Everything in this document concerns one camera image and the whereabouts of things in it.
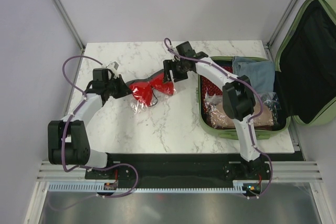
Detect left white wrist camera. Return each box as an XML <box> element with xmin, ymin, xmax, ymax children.
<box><xmin>106</xmin><ymin>61</ymin><xmax>119</xmax><ymax>72</ymax></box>

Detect green suitcase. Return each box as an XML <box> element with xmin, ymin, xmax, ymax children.
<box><xmin>196</xmin><ymin>0</ymin><xmax>336</xmax><ymax>141</ymax></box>

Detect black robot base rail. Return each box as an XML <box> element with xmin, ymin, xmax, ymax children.
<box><xmin>85</xmin><ymin>154</ymin><xmax>271</xmax><ymax>189</ymax></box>

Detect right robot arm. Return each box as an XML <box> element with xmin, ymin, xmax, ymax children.
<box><xmin>163</xmin><ymin>38</ymin><xmax>273</xmax><ymax>180</ymax></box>

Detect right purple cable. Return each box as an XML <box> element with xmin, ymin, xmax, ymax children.
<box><xmin>164</xmin><ymin>37</ymin><xmax>274</xmax><ymax>200</ymax></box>

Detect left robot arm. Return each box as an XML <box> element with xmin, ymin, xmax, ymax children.
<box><xmin>48</xmin><ymin>68</ymin><xmax>132</xmax><ymax>178</ymax></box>

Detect purple cable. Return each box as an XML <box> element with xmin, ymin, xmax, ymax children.
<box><xmin>60</xmin><ymin>55</ymin><xmax>139</xmax><ymax>200</ymax></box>
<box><xmin>164</xmin><ymin>37</ymin><xmax>274</xmax><ymax>200</ymax></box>

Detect aluminium frame post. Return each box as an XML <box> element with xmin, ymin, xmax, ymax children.
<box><xmin>263</xmin><ymin>0</ymin><xmax>298</xmax><ymax>50</ymax></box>
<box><xmin>51</xmin><ymin>0</ymin><xmax>85</xmax><ymax>52</ymax></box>

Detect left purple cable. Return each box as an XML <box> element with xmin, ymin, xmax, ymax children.
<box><xmin>60</xmin><ymin>55</ymin><xmax>139</xmax><ymax>200</ymax></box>

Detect red polka dot garment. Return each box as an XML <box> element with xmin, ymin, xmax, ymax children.
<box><xmin>200</xmin><ymin>76</ymin><xmax>223</xmax><ymax>100</ymax></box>

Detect right aluminium frame post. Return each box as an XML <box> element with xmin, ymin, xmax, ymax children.
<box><xmin>263</xmin><ymin>0</ymin><xmax>298</xmax><ymax>50</ymax></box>

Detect left aluminium frame post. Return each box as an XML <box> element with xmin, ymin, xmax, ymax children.
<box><xmin>51</xmin><ymin>0</ymin><xmax>85</xmax><ymax>52</ymax></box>

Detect clear bag with red bra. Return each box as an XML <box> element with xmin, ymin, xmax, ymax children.
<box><xmin>126</xmin><ymin>69</ymin><xmax>176</xmax><ymax>113</ymax></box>

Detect light blue cloth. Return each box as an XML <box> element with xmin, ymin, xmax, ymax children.
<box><xmin>232</xmin><ymin>56</ymin><xmax>275</xmax><ymax>94</ymax></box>

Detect clear bag with beige bra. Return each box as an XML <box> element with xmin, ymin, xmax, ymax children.
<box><xmin>204</xmin><ymin>92</ymin><xmax>281</xmax><ymax>130</ymax></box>

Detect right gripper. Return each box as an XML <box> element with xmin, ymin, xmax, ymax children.
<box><xmin>163</xmin><ymin>59</ymin><xmax>188</xmax><ymax>84</ymax></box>

